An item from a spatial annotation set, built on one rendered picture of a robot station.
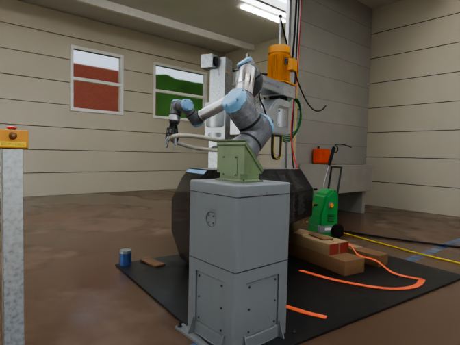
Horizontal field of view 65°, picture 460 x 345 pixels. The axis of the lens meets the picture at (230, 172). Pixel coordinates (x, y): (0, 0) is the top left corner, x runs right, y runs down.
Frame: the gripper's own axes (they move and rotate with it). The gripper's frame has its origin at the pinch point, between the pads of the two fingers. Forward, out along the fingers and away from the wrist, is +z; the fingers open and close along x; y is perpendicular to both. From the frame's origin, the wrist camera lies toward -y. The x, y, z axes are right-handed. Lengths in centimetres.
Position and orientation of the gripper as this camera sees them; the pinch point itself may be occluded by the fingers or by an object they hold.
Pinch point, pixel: (170, 147)
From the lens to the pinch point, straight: 284.0
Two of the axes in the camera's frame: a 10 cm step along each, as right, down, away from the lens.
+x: 9.9, 1.3, -0.7
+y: -0.5, -1.3, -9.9
